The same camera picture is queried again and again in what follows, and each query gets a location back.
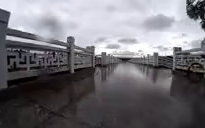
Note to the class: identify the white stone balustrade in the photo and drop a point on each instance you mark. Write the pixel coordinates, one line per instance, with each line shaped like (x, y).
(186, 60)
(40, 58)

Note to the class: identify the wet dark paved path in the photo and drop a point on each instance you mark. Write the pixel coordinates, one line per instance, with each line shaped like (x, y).
(123, 96)

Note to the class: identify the dark leafy tree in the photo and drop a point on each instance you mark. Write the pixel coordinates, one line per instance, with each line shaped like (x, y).
(201, 11)

